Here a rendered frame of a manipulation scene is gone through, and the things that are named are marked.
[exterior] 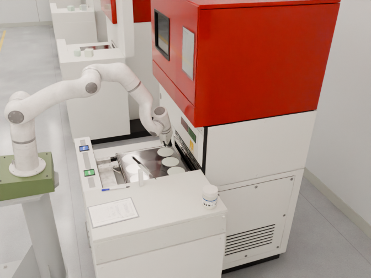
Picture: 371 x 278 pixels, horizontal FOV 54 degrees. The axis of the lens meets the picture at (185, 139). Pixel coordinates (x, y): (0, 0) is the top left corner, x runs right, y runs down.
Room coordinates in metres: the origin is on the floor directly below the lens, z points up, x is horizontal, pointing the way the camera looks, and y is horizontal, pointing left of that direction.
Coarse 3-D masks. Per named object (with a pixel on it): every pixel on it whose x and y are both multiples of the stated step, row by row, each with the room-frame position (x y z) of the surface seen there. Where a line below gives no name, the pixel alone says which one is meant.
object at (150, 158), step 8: (136, 152) 1.88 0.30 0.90; (144, 152) 1.88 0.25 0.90; (152, 152) 1.88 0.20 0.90; (120, 160) 1.79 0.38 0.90; (128, 160) 1.79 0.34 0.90; (144, 160) 1.79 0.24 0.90; (152, 160) 1.80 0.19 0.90; (160, 160) 1.80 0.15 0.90; (128, 168) 1.71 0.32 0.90; (136, 168) 1.71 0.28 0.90; (152, 168) 1.71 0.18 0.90; (160, 168) 1.71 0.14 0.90; (168, 168) 1.71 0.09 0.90; (184, 168) 1.72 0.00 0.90; (128, 176) 1.63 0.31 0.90; (136, 176) 1.63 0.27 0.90; (144, 176) 1.63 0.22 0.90; (152, 176) 1.64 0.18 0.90; (160, 176) 1.64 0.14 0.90
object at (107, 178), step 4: (100, 164) 1.77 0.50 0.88; (104, 172) 1.69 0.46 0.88; (108, 172) 1.69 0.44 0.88; (112, 172) 1.69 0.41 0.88; (100, 176) 1.65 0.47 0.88; (104, 176) 1.65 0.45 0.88; (108, 176) 1.65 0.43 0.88; (112, 176) 1.65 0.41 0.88; (104, 180) 1.61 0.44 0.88; (108, 180) 1.61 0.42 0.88; (112, 180) 1.61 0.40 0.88; (104, 184) 1.58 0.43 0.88; (108, 184) 1.58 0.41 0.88; (112, 184) 1.58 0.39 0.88; (116, 184) 1.58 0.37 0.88
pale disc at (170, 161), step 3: (165, 159) 1.80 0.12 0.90; (168, 159) 1.81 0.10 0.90; (171, 159) 1.81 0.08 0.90; (174, 159) 1.81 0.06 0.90; (177, 159) 1.81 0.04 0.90; (162, 162) 1.77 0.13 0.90; (165, 162) 1.78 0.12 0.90; (168, 162) 1.78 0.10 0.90; (171, 162) 1.78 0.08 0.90; (174, 162) 1.78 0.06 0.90; (177, 162) 1.78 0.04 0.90; (168, 165) 1.74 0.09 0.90; (171, 165) 1.74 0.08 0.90; (174, 165) 1.74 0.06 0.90
